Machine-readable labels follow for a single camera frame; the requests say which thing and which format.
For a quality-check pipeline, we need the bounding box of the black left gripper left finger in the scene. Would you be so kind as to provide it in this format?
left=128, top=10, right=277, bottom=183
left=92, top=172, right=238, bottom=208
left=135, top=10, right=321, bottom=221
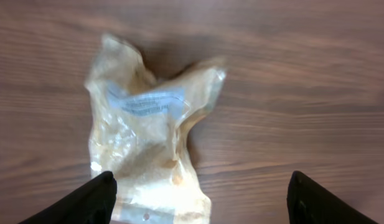
left=19, top=171, right=117, bottom=224

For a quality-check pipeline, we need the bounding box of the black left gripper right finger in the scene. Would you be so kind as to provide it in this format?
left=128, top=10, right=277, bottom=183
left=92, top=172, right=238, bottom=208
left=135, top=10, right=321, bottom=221
left=287, top=170, right=377, bottom=224

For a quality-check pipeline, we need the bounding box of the beige plastic pouch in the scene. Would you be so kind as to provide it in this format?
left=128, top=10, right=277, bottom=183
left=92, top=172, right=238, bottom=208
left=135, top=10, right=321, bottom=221
left=85, top=34, right=226, bottom=224

